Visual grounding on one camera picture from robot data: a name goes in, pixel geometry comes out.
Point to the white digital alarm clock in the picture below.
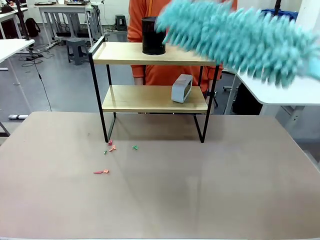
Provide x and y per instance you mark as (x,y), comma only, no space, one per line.
(181,90)

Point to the black stand pole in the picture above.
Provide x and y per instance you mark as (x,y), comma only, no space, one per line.
(23,20)

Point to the black tripod pole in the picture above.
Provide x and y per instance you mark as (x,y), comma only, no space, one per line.
(277,6)

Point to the small red-orange paper scrap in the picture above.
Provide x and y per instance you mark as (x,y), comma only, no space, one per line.
(113,148)

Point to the two-tier wooden black-frame shelf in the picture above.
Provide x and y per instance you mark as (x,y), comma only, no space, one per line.
(140,56)

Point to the black backpack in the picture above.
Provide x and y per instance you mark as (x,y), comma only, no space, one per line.
(32,26)

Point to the large white table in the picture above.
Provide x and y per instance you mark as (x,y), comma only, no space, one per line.
(282,92)

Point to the white background desk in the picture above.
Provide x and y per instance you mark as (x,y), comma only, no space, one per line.
(10,15)

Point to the black cylindrical container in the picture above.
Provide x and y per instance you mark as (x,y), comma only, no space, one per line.
(150,37)

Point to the orange paper scrap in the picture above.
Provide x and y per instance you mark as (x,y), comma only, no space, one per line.
(106,171)

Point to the black office chair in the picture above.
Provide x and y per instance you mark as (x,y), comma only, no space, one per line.
(246,100)

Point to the teal fluffy duster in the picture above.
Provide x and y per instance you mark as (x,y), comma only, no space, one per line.
(237,37)

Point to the grey plastic stool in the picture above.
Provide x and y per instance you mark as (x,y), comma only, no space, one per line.
(77,50)

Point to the person left forearm orange sleeve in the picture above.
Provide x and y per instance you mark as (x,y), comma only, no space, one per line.
(216,72)

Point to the small white table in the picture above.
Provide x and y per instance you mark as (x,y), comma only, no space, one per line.
(12,46)

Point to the dark green stool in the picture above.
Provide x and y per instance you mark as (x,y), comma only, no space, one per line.
(120,22)

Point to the long red paper scrap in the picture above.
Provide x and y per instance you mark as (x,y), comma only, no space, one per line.
(98,172)

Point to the blue cloth pile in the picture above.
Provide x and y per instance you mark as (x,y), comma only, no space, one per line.
(282,13)

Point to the person torso orange hoodie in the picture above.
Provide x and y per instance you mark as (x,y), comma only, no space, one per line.
(160,72)

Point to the grey-legged background desk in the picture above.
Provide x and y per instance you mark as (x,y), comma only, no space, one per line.
(67,15)

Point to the white power strip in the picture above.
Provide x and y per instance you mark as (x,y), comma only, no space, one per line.
(18,116)

